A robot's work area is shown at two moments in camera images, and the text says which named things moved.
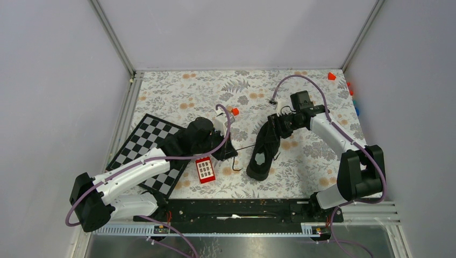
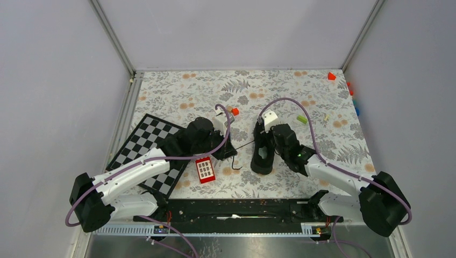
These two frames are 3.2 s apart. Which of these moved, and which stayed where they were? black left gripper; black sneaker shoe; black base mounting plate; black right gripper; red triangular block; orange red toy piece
Moved: black sneaker shoe; black right gripper
Stayed: black left gripper; red triangular block; black base mounting plate; orange red toy piece
